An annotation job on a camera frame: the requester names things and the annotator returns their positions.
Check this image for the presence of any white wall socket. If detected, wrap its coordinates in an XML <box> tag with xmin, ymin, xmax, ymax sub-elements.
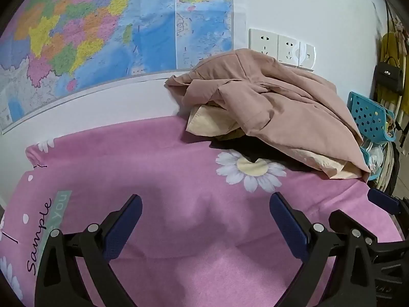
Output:
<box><xmin>277</xmin><ymin>34</ymin><xmax>301</xmax><ymax>65</ymax></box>
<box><xmin>248</xmin><ymin>28</ymin><xmax>278</xmax><ymax>59</ymax></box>

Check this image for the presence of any white socket with clear cover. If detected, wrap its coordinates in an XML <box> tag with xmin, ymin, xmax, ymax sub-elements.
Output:
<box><xmin>298</xmin><ymin>42</ymin><xmax>317</xmax><ymax>71</ymax></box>

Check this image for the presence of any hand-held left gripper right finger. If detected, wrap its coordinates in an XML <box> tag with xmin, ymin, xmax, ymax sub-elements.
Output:
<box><xmin>269</xmin><ymin>192</ymin><xmax>379</xmax><ymax>307</ymax></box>

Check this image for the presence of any pink floral bedsheet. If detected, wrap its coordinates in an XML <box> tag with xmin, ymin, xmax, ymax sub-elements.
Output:
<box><xmin>0</xmin><ymin>115</ymin><xmax>405</xmax><ymax>307</ymax></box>

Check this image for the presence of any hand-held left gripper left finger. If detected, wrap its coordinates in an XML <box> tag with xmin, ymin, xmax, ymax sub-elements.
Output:
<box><xmin>35</xmin><ymin>194</ymin><xmax>143</xmax><ymax>307</ymax></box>

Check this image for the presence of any black handbag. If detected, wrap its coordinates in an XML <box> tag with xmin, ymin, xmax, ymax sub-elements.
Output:
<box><xmin>373</xmin><ymin>57</ymin><xmax>405</xmax><ymax>96</ymax></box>

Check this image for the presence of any blue perforated plastic basket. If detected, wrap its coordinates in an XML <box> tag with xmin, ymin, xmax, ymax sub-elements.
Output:
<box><xmin>348</xmin><ymin>91</ymin><xmax>397</xmax><ymax>143</ymax></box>

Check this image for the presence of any colourful wall map poster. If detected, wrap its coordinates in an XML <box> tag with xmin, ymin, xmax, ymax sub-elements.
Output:
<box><xmin>0</xmin><ymin>0</ymin><xmax>234</xmax><ymax>135</ymax></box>

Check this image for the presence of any pink coat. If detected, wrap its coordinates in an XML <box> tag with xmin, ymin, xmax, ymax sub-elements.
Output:
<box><xmin>164</xmin><ymin>48</ymin><xmax>371</xmax><ymax>175</ymax></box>

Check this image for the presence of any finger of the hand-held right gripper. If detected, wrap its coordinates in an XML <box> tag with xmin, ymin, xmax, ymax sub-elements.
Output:
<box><xmin>367</xmin><ymin>188</ymin><xmax>402</xmax><ymax>215</ymax></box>
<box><xmin>329</xmin><ymin>210</ymin><xmax>379</xmax><ymax>247</ymax></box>

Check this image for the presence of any yellow hanging garment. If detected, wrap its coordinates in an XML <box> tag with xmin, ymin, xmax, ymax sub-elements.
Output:
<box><xmin>380</xmin><ymin>32</ymin><xmax>409</xmax><ymax>120</ymax></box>

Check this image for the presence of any cream yellow garment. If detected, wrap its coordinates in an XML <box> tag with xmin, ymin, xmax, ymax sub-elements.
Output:
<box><xmin>186</xmin><ymin>104</ymin><xmax>365</xmax><ymax>180</ymax></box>

